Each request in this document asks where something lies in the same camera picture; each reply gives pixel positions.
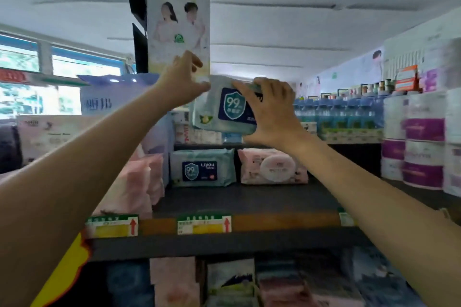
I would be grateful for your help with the person's right hand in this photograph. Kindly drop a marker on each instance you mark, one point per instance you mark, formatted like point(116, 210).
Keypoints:
point(275, 116)

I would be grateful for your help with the person's left hand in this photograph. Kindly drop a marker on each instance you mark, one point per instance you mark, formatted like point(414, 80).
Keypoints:
point(180, 82)

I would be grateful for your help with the person's right thumb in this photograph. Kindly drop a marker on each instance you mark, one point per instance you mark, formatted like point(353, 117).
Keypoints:
point(246, 91)

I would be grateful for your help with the person's left thumb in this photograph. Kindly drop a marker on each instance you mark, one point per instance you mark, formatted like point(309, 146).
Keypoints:
point(201, 89)

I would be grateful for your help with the wet wipes packet blue label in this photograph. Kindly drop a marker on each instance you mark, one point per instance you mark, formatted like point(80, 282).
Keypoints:
point(223, 112)
point(202, 168)

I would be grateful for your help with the person's right forearm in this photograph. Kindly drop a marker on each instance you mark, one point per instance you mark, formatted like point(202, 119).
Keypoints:
point(378, 206)

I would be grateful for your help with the person's left forearm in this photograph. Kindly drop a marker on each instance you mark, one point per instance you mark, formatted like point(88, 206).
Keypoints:
point(79, 181)

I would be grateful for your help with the red and white boxes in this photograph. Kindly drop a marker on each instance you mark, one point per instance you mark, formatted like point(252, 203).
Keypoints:
point(187, 134)

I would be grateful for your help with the pink wet wipes packet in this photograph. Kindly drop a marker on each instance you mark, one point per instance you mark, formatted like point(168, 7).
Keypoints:
point(272, 167)

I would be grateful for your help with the hanging poster with two people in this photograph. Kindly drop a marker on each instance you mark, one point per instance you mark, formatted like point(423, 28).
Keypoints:
point(178, 11)

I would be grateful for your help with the pale blue display box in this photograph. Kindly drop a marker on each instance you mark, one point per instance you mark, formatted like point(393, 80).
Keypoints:
point(108, 96)

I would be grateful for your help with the row of blue bottles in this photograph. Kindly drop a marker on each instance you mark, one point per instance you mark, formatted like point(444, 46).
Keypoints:
point(338, 112)

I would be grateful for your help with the dark metal shelf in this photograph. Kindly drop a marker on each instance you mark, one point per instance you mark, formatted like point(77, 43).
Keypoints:
point(245, 202)

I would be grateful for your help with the row of green white boxes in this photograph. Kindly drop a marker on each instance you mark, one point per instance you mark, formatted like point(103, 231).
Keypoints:
point(351, 135)

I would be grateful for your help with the pink soft tissue packs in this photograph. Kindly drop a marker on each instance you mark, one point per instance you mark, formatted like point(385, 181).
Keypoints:
point(135, 184)

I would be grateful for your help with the row of small jars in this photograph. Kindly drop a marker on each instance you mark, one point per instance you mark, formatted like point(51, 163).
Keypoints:
point(363, 89)

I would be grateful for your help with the green and yellow price tag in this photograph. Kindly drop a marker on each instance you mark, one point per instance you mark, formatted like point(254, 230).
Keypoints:
point(204, 224)
point(346, 218)
point(112, 226)

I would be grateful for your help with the white tissue carton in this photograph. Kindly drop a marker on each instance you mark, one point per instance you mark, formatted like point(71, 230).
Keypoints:
point(50, 136)

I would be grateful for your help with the orange and white box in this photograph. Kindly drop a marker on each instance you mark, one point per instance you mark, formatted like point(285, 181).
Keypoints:
point(407, 78)

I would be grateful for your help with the stack of purple toilet rolls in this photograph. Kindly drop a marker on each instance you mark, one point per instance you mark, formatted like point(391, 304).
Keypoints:
point(425, 137)

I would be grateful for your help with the red sign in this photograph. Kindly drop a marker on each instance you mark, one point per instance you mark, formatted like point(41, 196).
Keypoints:
point(12, 75)

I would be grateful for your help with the packet with mountain print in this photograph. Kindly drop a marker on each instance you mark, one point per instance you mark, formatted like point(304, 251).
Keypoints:
point(230, 281)

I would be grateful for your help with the pink and teal packets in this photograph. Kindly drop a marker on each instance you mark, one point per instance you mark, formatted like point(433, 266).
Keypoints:
point(306, 281)

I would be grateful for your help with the dark bundle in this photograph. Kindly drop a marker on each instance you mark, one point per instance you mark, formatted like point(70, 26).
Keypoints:
point(10, 150)

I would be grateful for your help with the dark blue packet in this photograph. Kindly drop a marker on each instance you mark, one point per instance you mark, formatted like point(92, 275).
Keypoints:
point(129, 285)

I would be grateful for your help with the yellow starburst sale sign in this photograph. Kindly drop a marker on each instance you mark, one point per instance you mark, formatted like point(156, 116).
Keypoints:
point(63, 274)

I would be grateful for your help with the window frame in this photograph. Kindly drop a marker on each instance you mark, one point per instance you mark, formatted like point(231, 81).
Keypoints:
point(43, 62)

